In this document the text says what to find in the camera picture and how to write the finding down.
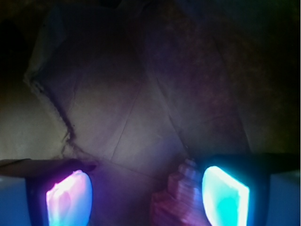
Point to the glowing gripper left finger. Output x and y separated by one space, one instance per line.
61 198

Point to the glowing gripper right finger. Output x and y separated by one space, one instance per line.
235 189

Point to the brown paper bag tray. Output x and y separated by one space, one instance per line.
137 86

